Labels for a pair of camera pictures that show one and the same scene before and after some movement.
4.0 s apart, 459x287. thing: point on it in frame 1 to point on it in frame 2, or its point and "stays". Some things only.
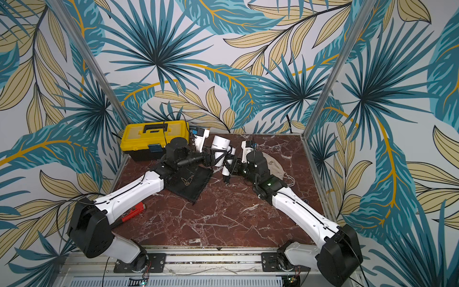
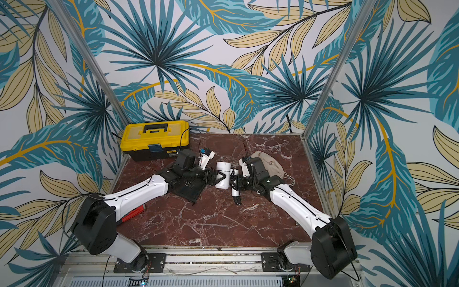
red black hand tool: [139, 207] stays
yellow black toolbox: [147, 141] stays
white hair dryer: [222, 143] to [227, 177]
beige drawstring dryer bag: [275, 170] stays
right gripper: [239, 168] to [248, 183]
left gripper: [209, 162] to [207, 180]
